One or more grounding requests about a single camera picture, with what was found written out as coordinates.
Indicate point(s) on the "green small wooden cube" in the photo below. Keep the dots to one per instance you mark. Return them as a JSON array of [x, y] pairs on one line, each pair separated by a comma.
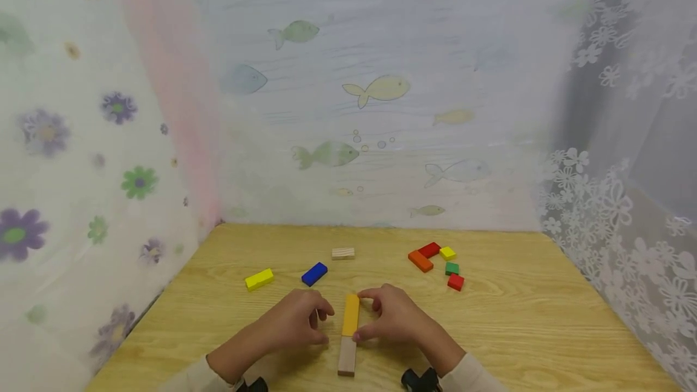
[[452, 268]]

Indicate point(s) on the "yellow long wooden block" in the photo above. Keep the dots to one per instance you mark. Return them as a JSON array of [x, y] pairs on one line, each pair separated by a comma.
[[259, 279]]

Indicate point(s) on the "black wrist band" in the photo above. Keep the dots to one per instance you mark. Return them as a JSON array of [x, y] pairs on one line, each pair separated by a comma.
[[422, 381], [255, 385]]

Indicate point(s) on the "amber long wooden block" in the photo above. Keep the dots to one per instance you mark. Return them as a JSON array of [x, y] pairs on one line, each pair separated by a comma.
[[350, 314]]

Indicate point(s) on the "person's right forearm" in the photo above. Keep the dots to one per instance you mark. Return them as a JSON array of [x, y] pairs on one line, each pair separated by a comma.
[[460, 368]]

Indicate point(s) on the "yellow small wooden cube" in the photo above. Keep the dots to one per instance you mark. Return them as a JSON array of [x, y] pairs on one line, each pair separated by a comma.
[[447, 253]]

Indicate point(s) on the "person's left hand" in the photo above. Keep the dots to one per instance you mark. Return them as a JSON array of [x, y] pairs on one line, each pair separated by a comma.
[[291, 322]]

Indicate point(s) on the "person's right hand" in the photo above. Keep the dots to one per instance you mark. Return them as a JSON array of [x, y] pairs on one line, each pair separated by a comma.
[[400, 319]]

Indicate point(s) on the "natural short wooden block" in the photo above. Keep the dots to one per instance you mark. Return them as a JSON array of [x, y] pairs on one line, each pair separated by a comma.
[[343, 253]]

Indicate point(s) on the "person's left index finger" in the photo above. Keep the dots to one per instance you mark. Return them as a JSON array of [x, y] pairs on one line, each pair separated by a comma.
[[324, 307]]

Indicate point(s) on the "person's right index finger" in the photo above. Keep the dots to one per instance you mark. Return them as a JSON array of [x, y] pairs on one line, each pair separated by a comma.
[[373, 293]]

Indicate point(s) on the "person's left forearm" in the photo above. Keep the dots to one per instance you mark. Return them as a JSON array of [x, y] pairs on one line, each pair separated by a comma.
[[228, 365]]

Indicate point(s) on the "red small wooden cube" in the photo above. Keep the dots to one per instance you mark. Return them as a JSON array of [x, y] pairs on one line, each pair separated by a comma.
[[456, 282]]

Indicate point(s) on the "person's left thumb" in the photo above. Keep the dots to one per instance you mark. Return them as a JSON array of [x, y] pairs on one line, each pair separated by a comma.
[[320, 337]]

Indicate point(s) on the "person's right thumb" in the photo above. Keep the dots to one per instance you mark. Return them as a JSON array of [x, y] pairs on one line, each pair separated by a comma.
[[366, 334]]

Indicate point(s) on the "natural long wooden block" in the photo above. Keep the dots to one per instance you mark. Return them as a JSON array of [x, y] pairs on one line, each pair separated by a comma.
[[347, 356]]

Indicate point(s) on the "orange long wooden block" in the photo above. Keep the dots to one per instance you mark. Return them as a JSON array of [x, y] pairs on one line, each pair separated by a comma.
[[420, 261]]

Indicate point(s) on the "blue wooden block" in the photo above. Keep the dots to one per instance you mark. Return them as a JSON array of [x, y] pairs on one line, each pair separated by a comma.
[[314, 274]]

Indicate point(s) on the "red long wooden block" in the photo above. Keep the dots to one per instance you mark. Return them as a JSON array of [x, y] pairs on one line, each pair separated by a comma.
[[429, 250]]

